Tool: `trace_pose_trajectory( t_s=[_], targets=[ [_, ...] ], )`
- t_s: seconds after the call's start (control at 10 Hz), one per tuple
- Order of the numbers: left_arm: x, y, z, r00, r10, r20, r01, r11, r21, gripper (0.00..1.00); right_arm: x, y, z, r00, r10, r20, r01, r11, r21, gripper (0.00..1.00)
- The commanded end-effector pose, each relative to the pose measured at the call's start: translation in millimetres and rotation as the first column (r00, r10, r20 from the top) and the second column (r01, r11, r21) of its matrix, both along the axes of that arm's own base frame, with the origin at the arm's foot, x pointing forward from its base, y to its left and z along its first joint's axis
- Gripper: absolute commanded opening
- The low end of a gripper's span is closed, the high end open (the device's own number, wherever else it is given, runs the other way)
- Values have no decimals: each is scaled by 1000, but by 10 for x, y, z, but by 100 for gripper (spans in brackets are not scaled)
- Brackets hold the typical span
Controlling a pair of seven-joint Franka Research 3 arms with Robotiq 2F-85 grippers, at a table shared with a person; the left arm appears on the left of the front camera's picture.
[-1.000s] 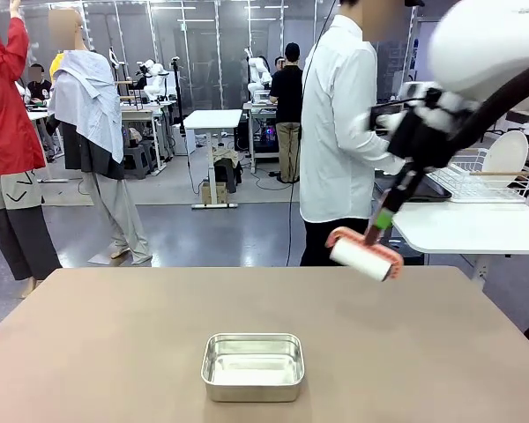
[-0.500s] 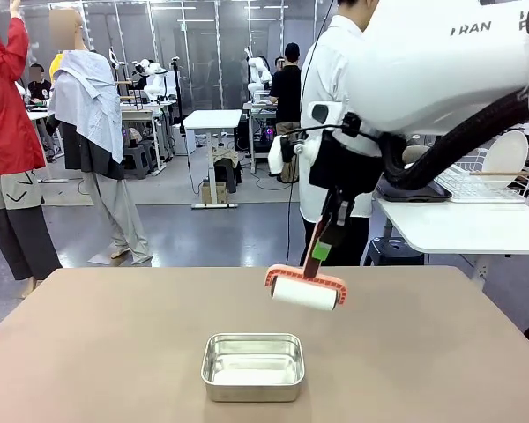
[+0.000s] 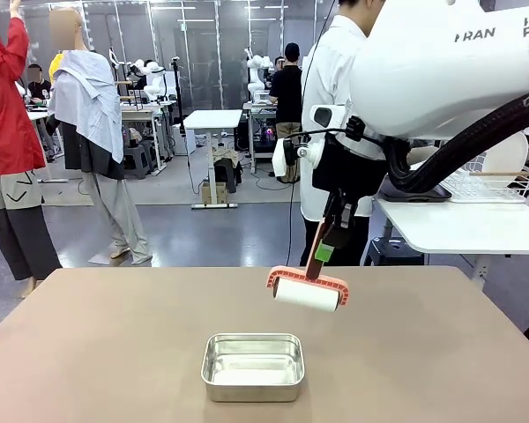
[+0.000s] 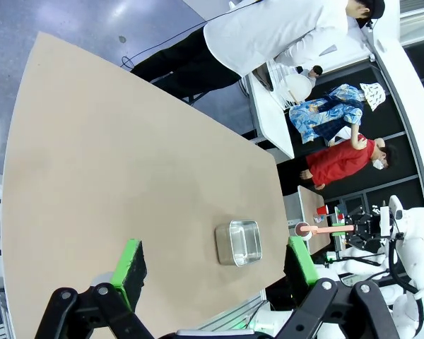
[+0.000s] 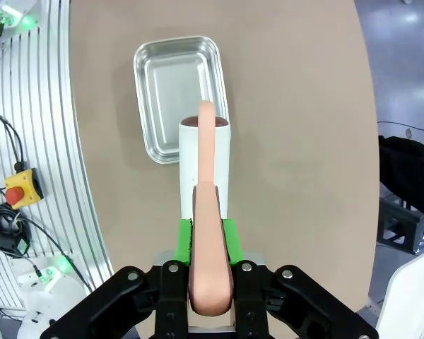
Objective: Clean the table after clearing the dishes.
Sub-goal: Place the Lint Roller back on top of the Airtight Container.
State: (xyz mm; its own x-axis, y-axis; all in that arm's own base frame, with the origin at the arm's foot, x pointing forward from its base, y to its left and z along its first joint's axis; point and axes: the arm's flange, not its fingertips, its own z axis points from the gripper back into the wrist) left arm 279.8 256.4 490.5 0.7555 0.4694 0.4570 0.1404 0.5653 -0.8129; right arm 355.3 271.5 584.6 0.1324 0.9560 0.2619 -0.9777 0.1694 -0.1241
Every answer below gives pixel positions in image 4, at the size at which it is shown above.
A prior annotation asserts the wooden background table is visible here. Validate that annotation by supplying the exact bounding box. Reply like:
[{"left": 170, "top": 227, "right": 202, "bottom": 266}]
[{"left": 298, "top": 185, "right": 330, "bottom": 256}]

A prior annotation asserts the white wire dish rack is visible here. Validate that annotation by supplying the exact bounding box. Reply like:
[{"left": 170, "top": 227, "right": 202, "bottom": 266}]
[{"left": 266, "top": 59, "right": 294, "bottom": 107}]

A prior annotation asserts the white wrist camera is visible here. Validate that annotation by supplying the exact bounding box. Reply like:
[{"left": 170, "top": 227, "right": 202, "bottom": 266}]
[{"left": 379, "top": 206, "right": 391, "bottom": 237}]

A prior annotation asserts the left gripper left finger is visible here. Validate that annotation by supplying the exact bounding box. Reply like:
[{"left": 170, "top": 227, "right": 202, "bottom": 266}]
[{"left": 35, "top": 238, "right": 155, "bottom": 339}]

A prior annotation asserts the black floor cable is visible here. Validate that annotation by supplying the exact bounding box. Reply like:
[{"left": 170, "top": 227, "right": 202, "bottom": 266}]
[{"left": 119, "top": 0, "right": 262, "bottom": 70}]

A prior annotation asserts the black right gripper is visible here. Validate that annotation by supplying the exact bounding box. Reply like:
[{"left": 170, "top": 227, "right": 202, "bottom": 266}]
[{"left": 334, "top": 208, "right": 382, "bottom": 252}]

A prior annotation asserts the white patterned bucket hat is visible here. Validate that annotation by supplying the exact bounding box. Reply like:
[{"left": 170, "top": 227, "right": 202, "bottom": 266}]
[{"left": 359, "top": 81, "right": 387, "bottom": 112}]

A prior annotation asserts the person in white shirt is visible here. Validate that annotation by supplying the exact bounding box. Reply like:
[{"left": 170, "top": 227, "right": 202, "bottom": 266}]
[{"left": 129, "top": 0, "right": 388, "bottom": 98}]

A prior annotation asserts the white side table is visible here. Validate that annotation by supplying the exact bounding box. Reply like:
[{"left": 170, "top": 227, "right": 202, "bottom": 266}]
[{"left": 249, "top": 59, "right": 296, "bottom": 160}]

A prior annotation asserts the masked person in red shirt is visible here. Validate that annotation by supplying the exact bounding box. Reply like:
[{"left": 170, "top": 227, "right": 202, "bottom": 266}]
[{"left": 300, "top": 136, "right": 400, "bottom": 191}]

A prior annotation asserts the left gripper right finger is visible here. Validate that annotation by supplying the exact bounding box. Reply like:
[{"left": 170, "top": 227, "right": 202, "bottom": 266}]
[{"left": 275, "top": 235, "right": 402, "bottom": 339}]

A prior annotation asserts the rectangular steel container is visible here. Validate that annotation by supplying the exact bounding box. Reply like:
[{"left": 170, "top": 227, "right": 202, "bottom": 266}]
[{"left": 214, "top": 219, "right": 263, "bottom": 268}]

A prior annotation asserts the white plate in rack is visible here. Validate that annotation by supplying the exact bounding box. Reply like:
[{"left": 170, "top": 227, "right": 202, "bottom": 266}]
[{"left": 281, "top": 73, "right": 312, "bottom": 104}]

